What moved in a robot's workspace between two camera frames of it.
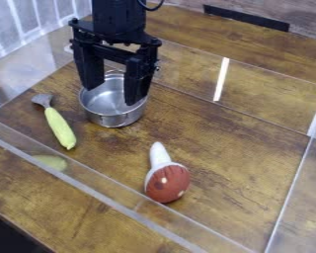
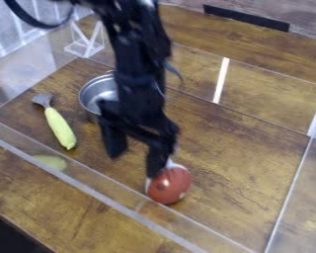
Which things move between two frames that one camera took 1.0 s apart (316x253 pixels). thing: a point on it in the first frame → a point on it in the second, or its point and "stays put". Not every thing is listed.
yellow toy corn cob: [59, 128] stays put
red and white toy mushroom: [167, 180] stays put
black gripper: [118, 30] → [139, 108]
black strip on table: [243, 17] stays put
